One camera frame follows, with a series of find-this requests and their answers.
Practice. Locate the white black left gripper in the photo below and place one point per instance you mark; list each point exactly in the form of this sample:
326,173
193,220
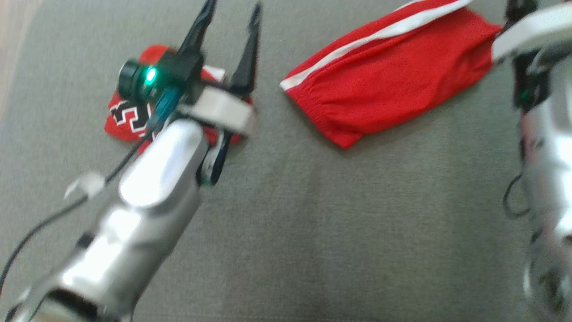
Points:
223,109

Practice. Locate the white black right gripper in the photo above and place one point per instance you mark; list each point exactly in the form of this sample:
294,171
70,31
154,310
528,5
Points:
536,31

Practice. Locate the red basketball jersey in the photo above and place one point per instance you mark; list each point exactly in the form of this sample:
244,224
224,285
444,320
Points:
125,114

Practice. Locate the red shorts with white stripe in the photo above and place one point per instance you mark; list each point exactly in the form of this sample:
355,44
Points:
393,76

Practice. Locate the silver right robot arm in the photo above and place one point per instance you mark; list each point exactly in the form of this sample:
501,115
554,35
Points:
549,179

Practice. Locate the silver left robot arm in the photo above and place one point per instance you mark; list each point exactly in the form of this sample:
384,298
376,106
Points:
147,214

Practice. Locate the grey fabric sofa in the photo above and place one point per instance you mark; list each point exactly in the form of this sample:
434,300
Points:
335,223

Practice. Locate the blue left camera connector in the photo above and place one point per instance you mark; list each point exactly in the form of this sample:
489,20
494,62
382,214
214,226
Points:
165,107

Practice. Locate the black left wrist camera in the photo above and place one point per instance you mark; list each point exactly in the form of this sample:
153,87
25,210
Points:
134,82

